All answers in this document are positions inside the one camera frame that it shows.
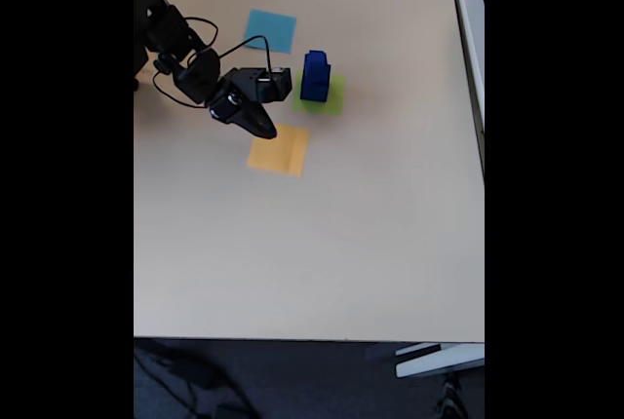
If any blue paper square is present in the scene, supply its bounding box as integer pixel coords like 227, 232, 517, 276
242, 8, 298, 55

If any orange paper square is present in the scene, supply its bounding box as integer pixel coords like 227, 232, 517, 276
246, 122, 311, 177

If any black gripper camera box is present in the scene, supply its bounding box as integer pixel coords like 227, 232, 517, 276
224, 66, 294, 105

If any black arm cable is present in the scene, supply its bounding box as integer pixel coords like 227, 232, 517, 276
151, 16, 274, 110

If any large blue cube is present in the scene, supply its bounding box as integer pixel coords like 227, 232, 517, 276
299, 65, 333, 102

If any white table foot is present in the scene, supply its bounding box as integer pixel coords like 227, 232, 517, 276
394, 341, 486, 379

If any medium blue cube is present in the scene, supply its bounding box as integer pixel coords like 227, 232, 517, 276
302, 53, 332, 85

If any green paper square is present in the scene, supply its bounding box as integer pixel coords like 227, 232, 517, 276
291, 69, 347, 117

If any white neighbouring desk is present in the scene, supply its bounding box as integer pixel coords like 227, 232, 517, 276
447, 0, 486, 179

